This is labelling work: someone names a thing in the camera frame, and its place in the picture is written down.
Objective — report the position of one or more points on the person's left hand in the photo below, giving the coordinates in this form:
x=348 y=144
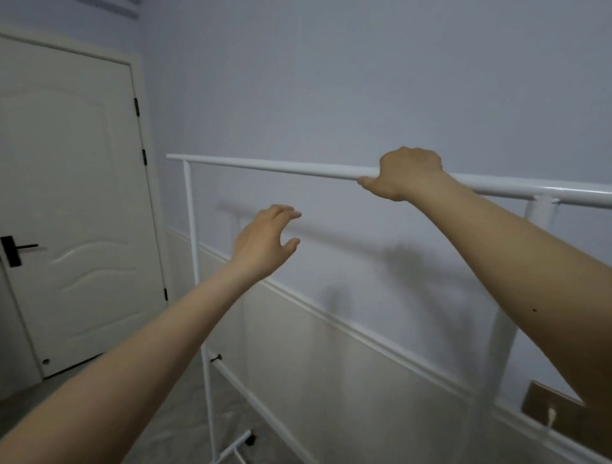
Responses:
x=258 y=248

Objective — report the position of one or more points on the person's right hand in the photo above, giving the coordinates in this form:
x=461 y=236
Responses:
x=406 y=174

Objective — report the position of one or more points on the person's left thumb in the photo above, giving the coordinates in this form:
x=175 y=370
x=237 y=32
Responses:
x=289 y=247

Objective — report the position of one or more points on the person's right thumb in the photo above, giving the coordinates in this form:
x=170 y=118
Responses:
x=370 y=182

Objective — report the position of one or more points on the white metal clothes rack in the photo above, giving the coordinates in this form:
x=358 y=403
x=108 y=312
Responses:
x=296 y=168

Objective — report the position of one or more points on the person's left forearm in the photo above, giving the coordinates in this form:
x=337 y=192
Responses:
x=119 y=373

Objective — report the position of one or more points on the person's right forearm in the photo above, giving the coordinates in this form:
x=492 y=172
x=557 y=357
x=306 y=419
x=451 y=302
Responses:
x=526 y=272

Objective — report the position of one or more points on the white panel door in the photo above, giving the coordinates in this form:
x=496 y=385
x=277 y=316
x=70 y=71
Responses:
x=76 y=200

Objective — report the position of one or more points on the brown wooden board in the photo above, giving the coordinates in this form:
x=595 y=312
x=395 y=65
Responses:
x=569 y=420

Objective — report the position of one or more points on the white door frame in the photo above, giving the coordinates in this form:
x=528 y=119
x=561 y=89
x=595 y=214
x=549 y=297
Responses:
x=143 y=95

